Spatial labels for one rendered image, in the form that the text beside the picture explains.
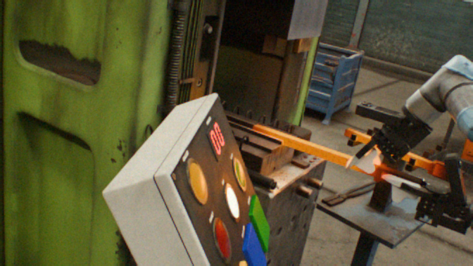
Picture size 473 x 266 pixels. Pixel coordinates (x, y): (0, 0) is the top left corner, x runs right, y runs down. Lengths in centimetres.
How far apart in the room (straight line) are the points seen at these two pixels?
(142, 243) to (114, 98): 46
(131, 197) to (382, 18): 855
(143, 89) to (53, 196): 48
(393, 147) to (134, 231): 73
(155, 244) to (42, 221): 85
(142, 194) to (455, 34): 828
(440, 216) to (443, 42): 761
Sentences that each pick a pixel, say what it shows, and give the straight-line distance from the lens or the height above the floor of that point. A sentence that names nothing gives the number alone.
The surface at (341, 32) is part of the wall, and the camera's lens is 923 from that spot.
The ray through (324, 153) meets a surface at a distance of 119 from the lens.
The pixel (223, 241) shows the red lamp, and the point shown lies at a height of 109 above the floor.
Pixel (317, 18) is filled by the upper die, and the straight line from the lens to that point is 119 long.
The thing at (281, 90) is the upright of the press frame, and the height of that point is 106.
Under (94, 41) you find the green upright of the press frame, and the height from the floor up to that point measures 121.
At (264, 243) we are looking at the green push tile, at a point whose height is 99.
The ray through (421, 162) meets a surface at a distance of 154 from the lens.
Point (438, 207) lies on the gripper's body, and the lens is 113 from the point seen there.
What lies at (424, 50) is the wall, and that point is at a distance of 876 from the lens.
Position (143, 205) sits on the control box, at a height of 116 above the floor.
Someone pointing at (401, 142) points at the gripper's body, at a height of 110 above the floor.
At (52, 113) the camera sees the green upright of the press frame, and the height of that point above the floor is 104.
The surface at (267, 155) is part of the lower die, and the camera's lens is 116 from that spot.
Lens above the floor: 142
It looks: 20 degrees down
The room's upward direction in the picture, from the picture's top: 10 degrees clockwise
